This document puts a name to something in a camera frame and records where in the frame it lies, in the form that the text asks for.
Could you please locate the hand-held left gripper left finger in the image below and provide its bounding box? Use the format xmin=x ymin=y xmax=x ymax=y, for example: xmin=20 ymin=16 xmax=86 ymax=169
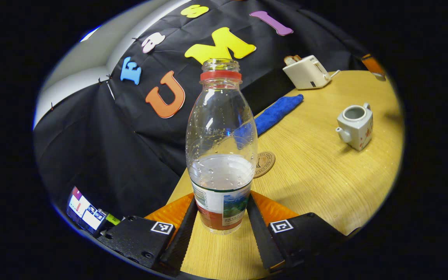
xmin=98 ymin=193 xmax=198 ymax=273

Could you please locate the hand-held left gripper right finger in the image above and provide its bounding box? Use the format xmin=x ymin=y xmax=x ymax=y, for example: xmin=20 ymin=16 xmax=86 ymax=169
xmin=246 ymin=191 xmax=347 ymax=273

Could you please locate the white ceramic teacup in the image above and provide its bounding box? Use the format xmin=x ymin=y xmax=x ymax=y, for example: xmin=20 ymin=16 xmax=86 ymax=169
xmin=335 ymin=103 xmax=374 ymax=152

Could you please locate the clear plastic water bottle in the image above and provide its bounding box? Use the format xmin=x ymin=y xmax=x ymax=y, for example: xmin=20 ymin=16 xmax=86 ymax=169
xmin=185 ymin=58 xmax=258 ymax=235

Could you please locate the round wooden coaster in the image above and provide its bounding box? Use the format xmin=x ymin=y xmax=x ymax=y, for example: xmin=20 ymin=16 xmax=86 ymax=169
xmin=253 ymin=151 xmax=276 ymax=179

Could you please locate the white toaster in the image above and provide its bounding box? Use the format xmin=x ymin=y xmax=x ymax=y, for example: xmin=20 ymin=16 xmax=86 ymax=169
xmin=283 ymin=55 xmax=332 ymax=90

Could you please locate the computer monitor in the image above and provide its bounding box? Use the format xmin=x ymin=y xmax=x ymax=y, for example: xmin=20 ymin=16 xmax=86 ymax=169
xmin=66 ymin=186 xmax=108 ymax=236

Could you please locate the blue towel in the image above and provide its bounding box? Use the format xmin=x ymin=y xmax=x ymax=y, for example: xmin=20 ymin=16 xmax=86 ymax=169
xmin=234 ymin=94 xmax=304 ymax=150

